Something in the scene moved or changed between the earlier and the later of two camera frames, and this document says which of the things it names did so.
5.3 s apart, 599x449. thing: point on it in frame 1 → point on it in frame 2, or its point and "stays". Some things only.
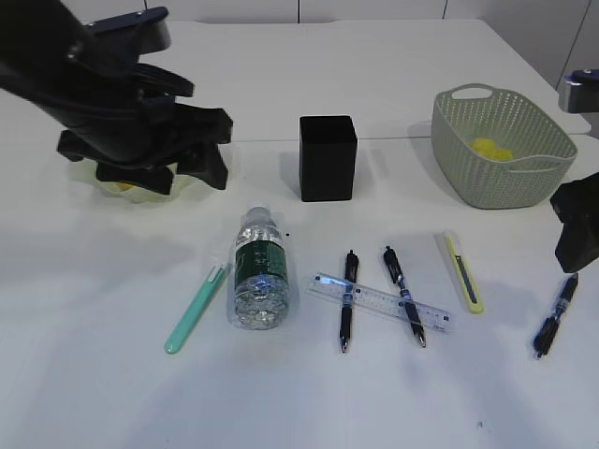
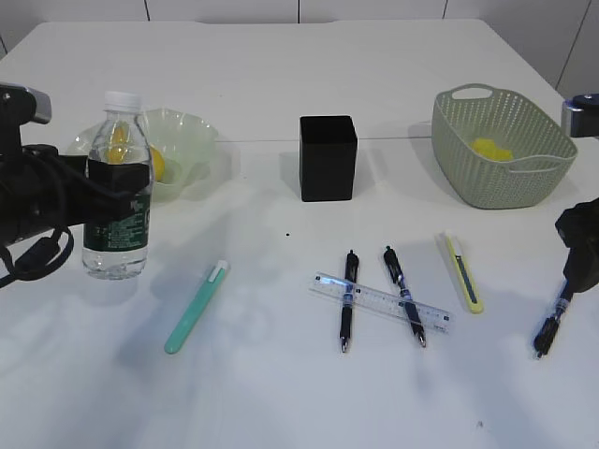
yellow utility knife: (468, 283) stays
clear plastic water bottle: (261, 282) → (116, 249)
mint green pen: (194, 310) stays
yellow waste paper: (486, 147) stays
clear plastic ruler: (379, 301) stays
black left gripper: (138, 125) → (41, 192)
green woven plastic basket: (495, 150) stays
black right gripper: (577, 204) → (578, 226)
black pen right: (544, 339) stays
